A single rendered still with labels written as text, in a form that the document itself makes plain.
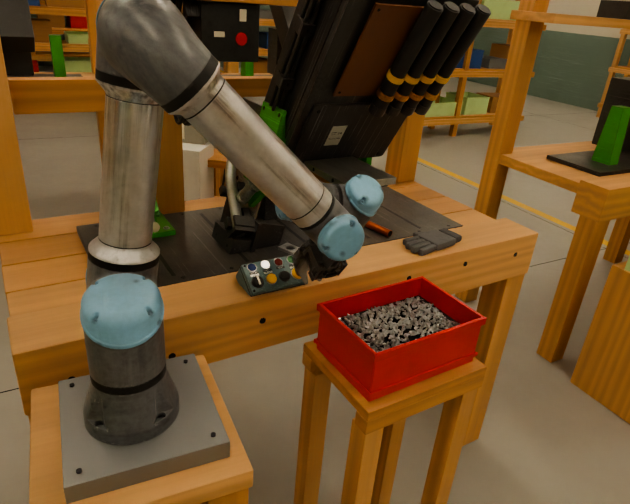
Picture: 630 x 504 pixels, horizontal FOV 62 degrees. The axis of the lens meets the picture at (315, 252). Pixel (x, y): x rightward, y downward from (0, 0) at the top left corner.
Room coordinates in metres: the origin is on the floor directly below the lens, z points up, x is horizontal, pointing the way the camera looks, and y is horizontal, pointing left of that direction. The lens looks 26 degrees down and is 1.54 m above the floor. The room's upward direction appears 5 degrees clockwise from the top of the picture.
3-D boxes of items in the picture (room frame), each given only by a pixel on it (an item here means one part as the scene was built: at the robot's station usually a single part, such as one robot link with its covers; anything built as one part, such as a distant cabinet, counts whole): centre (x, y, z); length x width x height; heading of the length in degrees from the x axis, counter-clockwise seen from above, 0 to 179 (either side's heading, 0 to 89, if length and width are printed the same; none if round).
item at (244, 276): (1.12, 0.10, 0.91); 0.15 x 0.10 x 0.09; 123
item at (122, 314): (0.68, 0.29, 1.05); 0.13 x 0.12 x 0.14; 22
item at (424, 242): (1.43, -0.33, 0.91); 0.20 x 0.11 x 0.03; 131
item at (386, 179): (1.43, -0.02, 1.11); 0.39 x 0.16 x 0.03; 33
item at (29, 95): (1.78, 0.30, 1.23); 1.30 x 0.05 x 0.09; 123
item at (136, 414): (0.67, 0.28, 0.93); 0.15 x 0.15 x 0.10
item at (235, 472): (0.67, 0.28, 0.83); 0.32 x 0.32 x 0.04; 27
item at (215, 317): (1.24, -0.05, 0.82); 1.50 x 0.14 x 0.15; 123
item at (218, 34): (1.59, 0.31, 1.42); 0.17 x 0.12 x 0.15; 123
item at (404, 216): (1.47, 0.10, 0.89); 1.10 x 0.42 x 0.02; 123
